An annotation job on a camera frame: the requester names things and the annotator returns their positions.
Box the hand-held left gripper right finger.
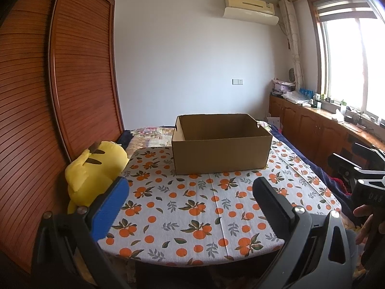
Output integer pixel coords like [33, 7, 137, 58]
[252, 177, 352, 289]

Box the wooden window cabinet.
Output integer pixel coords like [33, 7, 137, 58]
[269, 93, 385, 169]

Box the yellow plush toy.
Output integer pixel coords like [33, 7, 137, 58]
[64, 141, 130, 214]

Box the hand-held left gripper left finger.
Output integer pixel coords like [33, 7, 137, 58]
[32, 176, 130, 289]

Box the large window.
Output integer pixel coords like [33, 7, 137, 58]
[307, 0, 385, 127]

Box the clear plastic bag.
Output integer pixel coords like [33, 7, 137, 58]
[281, 91, 310, 106]

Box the brown cardboard box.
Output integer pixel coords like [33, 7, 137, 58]
[171, 113, 273, 175]

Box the red knitted cloth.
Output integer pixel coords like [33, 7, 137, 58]
[332, 173, 351, 195]

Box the orange fruit print tablecloth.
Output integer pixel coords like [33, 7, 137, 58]
[102, 132, 342, 267]

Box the wooden slatted wardrobe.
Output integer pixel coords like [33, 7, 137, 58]
[0, 0, 125, 274]

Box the patterned white curtain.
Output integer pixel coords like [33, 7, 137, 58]
[278, 0, 305, 86]

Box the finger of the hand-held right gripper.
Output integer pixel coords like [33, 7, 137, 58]
[328, 153, 385, 185]
[352, 142, 385, 161]

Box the wall air conditioner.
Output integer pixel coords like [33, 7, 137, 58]
[223, 0, 280, 25]

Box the person's right hand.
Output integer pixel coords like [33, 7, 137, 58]
[353, 204, 375, 246]

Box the pink storage box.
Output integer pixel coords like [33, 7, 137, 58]
[272, 80, 297, 95]

